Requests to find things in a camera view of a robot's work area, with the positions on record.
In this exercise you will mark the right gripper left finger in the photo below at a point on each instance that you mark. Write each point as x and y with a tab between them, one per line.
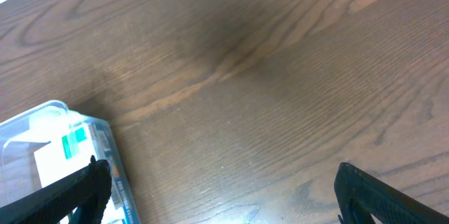
83	194

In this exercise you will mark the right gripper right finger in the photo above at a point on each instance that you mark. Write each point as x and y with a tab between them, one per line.
364	199

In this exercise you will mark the white green medicine box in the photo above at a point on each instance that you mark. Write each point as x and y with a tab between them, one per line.
64	156

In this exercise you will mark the blue tall carton box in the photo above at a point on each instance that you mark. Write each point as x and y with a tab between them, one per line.
121	206

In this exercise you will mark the clear plastic container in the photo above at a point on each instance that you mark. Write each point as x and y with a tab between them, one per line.
24	134

